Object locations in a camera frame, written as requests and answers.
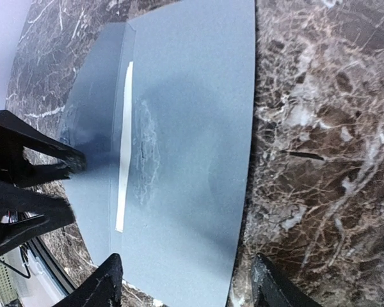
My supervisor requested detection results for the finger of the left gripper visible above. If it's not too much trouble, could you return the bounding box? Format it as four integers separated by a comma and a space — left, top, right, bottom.
0, 181, 76, 256
0, 108, 87, 188

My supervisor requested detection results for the grey envelope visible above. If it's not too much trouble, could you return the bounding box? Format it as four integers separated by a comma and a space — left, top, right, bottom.
60, 1, 255, 306

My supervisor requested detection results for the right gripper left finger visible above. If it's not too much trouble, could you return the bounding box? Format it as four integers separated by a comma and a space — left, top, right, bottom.
60, 253, 123, 307

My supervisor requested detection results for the black front rail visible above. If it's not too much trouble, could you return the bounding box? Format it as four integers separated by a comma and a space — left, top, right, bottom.
27, 237, 77, 295

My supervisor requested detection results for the beige letter paper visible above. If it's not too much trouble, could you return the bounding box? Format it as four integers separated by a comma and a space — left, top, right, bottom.
115, 61, 134, 233

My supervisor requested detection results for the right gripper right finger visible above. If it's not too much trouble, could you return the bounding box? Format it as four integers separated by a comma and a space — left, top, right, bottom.
251, 253, 321, 307

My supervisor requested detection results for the beige perforated basket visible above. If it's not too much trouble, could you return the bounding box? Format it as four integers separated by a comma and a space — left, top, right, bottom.
0, 255, 19, 304

